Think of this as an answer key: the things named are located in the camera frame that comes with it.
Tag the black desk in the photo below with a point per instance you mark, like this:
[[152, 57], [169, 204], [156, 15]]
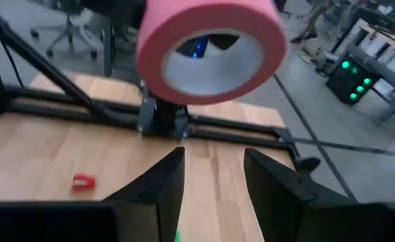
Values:
[[116, 10]]

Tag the red mini stapler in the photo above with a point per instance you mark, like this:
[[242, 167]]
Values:
[[82, 183]]

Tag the office chair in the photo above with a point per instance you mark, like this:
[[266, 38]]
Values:
[[69, 32]]

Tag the black clamp knob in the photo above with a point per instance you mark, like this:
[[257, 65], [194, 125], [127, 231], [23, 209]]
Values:
[[306, 164]]

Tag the pink tape roll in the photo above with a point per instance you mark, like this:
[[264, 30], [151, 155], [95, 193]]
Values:
[[156, 33]]

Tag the black aluminium table frame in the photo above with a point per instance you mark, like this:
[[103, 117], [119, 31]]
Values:
[[49, 101]]

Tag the computer with green lights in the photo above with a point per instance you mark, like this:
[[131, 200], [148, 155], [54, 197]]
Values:
[[345, 84]]

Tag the grey desk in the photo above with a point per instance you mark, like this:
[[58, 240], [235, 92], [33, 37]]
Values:
[[385, 70]]

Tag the person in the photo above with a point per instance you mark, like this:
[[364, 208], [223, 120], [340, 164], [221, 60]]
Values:
[[313, 23]]

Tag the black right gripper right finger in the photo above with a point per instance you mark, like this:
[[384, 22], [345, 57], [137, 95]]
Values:
[[278, 201]]

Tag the green plastic basket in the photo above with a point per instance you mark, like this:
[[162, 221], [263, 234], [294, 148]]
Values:
[[178, 237]]

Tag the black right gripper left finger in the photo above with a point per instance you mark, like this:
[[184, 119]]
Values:
[[160, 188]]

